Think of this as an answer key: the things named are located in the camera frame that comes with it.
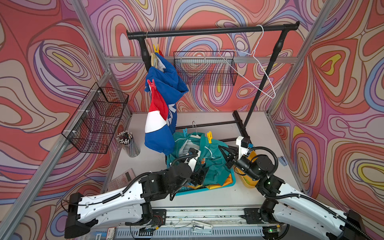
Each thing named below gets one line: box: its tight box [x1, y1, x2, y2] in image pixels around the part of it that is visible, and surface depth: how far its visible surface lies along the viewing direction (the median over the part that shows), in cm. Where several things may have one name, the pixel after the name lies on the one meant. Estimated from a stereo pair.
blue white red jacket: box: [144, 51, 189, 156], surface depth 61 cm
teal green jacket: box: [166, 132, 232, 187], surface depth 73 cm
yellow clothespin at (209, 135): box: [206, 131, 213, 144], surface depth 69 cm
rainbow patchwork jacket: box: [206, 174, 233, 190], surface depth 75 cm
